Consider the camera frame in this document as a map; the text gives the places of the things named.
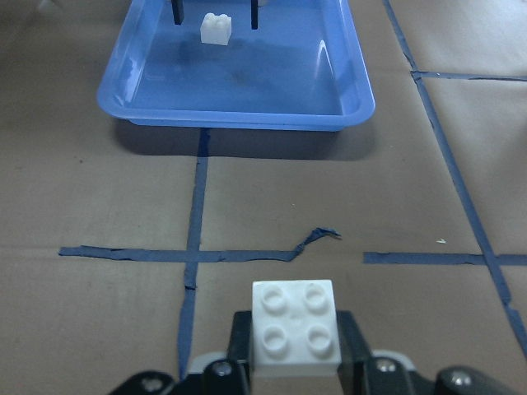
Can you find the white block from camera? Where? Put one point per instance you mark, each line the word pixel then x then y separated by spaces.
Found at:
pixel 216 29

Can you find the blue plastic tray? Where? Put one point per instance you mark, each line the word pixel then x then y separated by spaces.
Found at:
pixel 302 69

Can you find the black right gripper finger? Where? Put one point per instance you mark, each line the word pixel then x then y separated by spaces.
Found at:
pixel 254 7
pixel 178 11
pixel 353 371
pixel 239 354

